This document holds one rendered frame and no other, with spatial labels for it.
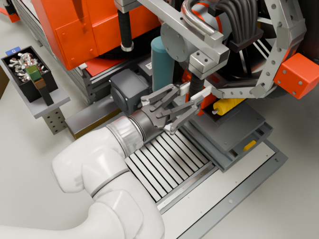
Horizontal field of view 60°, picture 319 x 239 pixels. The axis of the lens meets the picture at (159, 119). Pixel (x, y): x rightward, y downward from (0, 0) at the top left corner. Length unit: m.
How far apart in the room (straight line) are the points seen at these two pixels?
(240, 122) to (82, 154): 1.02
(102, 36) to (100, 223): 0.90
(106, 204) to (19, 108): 1.46
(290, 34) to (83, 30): 0.78
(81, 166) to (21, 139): 1.23
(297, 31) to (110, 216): 0.61
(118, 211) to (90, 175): 0.10
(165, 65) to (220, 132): 0.53
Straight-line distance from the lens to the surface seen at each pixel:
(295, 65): 0.82
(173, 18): 0.73
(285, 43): 0.78
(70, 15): 1.16
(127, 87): 1.33
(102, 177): 0.60
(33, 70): 1.14
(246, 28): 0.69
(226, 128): 1.44
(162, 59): 1.03
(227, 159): 1.44
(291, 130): 1.84
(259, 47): 0.98
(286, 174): 1.68
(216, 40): 0.64
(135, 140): 0.64
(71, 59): 1.25
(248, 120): 1.50
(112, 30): 1.30
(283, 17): 0.76
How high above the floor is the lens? 1.40
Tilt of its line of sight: 56 degrees down
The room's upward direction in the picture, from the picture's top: straight up
